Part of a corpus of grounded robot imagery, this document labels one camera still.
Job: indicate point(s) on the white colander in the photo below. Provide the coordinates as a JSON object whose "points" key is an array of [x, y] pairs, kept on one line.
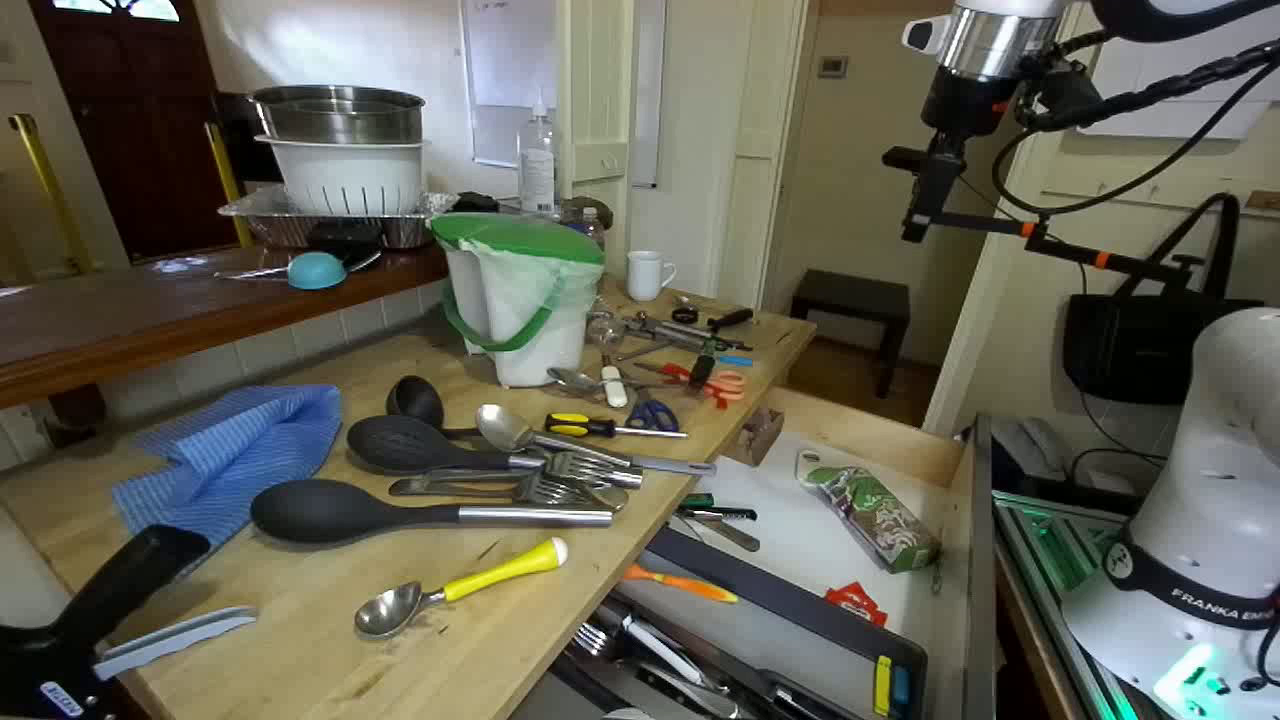
{"points": [[345, 178]]}

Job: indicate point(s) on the teal round bowl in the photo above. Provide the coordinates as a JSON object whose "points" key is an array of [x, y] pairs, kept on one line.
{"points": [[319, 268]]}

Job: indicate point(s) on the wall light switch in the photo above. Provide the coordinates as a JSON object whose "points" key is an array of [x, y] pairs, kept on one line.
{"points": [[835, 68]]}

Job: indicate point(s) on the silver metal spoon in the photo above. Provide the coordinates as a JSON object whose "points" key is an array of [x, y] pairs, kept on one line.
{"points": [[502, 425]]}

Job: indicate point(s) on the black box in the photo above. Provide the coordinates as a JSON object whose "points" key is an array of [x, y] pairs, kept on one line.
{"points": [[1053, 462]]}

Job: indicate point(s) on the long black bar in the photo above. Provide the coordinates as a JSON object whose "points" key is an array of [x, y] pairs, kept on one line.
{"points": [[802, 604]]}

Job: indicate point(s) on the white bin green lid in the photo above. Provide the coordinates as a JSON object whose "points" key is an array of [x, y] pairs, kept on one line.
{"points": [[521, 301]]}

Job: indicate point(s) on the small black ladle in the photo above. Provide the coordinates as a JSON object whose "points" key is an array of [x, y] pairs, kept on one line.
{"points": [[412, 402]]}

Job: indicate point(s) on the red label item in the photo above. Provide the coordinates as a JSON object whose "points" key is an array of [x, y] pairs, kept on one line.
{"points": [[859, 604]]}

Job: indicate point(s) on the white mug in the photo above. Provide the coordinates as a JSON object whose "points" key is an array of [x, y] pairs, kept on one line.
{"points": [[644, 272]]}

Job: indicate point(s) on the stainless steel pot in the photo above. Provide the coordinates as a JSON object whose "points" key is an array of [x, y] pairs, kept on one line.
{"points": [[338, 112]]}

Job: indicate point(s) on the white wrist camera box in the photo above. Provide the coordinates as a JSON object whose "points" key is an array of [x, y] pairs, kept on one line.
{"points": [[922, 34]]}

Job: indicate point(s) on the open wooden drawer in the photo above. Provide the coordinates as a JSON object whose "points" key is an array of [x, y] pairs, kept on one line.
{"points": [[786, 533]]}

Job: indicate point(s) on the green robot base plate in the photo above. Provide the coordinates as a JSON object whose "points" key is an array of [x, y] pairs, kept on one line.
{"points": [[1053, 555]]}

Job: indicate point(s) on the black stool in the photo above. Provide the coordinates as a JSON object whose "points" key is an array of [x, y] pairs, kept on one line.
{"points": [[851, 298]]}

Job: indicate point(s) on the black hanging bag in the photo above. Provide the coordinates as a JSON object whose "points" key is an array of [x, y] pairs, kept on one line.
{"points": [[1133, 345]]}

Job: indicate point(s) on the metal tongs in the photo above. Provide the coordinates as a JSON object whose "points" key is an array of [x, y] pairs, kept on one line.
{"points": [[535, 484]]}

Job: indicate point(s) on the orange pen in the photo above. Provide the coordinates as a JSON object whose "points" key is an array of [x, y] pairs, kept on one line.
{"points": [[681, 580]]}

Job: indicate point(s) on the blue cloth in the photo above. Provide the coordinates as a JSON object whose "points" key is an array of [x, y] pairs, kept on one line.
{"points": [[233, 455]]}

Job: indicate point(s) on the dark wooden door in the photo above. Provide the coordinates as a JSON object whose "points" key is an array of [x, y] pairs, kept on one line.
{"points": [[135, 121]]}

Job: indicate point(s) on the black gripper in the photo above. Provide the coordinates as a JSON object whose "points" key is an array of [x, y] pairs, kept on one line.
{"points": [[961, 108]]}

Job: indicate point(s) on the metal dish tray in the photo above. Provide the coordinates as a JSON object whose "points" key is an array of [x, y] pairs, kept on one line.
{"points": [[254, 207]]}

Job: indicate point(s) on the green snack packet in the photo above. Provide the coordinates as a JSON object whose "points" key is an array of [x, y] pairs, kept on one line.
{"points": [[872, 512]]}

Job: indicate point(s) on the clear plastic bottle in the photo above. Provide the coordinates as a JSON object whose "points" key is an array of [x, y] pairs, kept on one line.
{"points": [[539, 165]]}

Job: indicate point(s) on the black rod orange clamps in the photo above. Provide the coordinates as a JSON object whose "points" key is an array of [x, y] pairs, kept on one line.
{"points": [[1053, 245]]}

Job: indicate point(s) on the white paper on wall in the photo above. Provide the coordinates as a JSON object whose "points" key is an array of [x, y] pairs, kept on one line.
{"points": [[508, 66]]}

